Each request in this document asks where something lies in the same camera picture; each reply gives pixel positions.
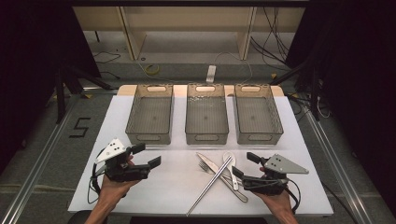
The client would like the hand-held gripper cable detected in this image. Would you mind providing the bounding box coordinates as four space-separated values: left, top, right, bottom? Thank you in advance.
284 178 303 214
88 147 108 204

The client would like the person's left hand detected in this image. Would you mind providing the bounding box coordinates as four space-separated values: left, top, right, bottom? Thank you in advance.
98 176 143 203

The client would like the metal table knife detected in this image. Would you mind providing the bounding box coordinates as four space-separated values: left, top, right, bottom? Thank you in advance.
195 151 249 203

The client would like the white power strip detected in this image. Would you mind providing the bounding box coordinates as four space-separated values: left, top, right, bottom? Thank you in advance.
205 64 217 84

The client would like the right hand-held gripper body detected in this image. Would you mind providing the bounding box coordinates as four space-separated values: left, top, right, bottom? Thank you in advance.
242 153 310 196

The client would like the metal floor rail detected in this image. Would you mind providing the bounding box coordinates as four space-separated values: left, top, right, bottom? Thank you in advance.
303 108 375 224
0 96 78 224

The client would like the white spoon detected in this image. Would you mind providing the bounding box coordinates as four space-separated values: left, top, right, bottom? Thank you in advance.
221 151 240 192

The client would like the white table mat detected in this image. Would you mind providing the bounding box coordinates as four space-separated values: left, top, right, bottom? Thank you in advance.
67 94 334 217

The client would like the right hand-held gripper cable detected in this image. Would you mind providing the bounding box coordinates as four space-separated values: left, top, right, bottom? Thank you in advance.
284 178 303 214

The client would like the black curtain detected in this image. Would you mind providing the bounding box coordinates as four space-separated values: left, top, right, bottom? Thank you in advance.
0 0 101 175
286 0 396 216

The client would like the black metal stand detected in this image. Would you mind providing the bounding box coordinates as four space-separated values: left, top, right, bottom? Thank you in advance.
54 64 115 125
269 59 321 122

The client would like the thin black floor cable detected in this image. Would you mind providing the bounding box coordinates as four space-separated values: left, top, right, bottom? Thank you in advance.
92 50 121 80

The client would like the white floor cable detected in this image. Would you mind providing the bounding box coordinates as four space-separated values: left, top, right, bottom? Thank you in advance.
214 50 254 85

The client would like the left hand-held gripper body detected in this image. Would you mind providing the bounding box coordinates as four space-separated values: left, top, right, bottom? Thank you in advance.
94 138 152 183

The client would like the yellow cable coil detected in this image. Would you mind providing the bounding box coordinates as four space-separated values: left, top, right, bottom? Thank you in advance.
144 63 162 77

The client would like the left hand-held gripper cable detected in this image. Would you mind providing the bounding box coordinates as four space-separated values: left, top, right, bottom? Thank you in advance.
88 147 108 204

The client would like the light wooden shelf unit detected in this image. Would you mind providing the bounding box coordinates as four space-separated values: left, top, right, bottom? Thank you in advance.
73 7 306 62

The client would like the clear grey plastic bin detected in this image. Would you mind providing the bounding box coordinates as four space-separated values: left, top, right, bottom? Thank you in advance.
125 83 174 146
185 83 230 146
233 83 285 146

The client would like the person's right hand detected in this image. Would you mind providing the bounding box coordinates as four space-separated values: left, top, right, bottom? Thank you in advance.
253 190 295 217

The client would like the bundle of black cables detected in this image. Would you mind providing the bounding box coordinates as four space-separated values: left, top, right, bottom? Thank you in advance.
250 7 293 71

